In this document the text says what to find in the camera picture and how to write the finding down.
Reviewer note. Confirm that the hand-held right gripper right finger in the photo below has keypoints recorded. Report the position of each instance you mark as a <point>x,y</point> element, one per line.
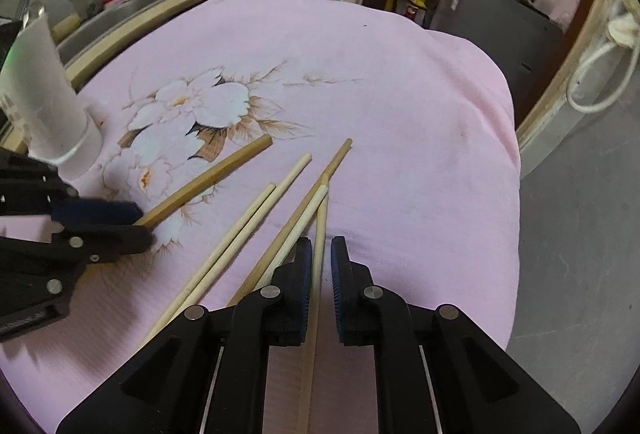
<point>337,289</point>

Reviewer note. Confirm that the stainless steel sink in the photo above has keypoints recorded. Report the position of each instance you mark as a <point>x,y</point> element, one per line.
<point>115,12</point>

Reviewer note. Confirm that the dark bamboo chopstick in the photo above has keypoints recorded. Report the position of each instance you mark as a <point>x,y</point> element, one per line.
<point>210,174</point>
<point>332,167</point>

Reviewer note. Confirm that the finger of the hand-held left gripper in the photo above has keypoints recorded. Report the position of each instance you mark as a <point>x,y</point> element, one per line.
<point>115,241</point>
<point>100,213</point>

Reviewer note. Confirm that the white plastic utensil basket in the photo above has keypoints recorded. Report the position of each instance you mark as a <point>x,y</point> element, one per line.
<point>45,89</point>

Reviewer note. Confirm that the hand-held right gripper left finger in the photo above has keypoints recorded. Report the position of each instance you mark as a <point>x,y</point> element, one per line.
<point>302,284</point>

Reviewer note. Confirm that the grey small fridge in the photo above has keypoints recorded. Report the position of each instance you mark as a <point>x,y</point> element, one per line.
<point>500,29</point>

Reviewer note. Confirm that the pink floral blanket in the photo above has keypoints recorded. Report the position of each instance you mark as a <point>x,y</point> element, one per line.
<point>400,164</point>

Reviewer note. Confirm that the pale single chopstick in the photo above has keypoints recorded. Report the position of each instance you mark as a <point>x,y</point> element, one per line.
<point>307,379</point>
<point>280,194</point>
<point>240,224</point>
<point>305,219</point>

